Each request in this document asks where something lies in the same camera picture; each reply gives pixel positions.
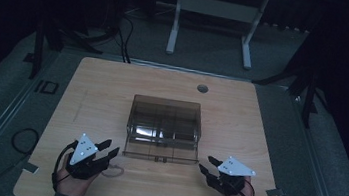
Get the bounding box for black metal stand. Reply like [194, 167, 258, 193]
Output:
[248, 21, 340, 132]
[21, 14, 107, 89]

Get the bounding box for gray table grommet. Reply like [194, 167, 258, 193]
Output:
[196, 83, 209, 94]

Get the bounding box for dark computer tower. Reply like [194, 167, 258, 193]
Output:
[103, 0, 129, 34]

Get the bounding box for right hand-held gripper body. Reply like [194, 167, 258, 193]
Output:
[205, 153, 259, 196]

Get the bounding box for beige rubber band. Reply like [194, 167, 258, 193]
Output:
[100, 163, 126, 179]

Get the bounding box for transparent brown drawer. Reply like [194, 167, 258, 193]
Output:
[121, 131, 201, 167]

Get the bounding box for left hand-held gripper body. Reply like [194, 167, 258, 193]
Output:
[63, 130, 115, 184]

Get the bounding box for gray tape piece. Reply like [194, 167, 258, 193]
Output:
[21, 161, 40, 175]
[264, 187, 286, 196]

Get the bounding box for black floor cables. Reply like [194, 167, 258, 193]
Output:
[112, 14, 138, 65]

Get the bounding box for person's left hand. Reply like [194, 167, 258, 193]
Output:
[53, 163, 101, 196]

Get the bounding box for white desk frame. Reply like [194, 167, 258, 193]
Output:
[164, 0, 271, 72]

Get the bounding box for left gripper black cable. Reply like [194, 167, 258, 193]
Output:
[49, 137, 80, 194]

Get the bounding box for coiled black floor cable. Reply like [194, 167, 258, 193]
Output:
[9, 125, 42, 157]

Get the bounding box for transparent brown drawer case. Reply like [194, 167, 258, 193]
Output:
[125, 93, 204, 149]

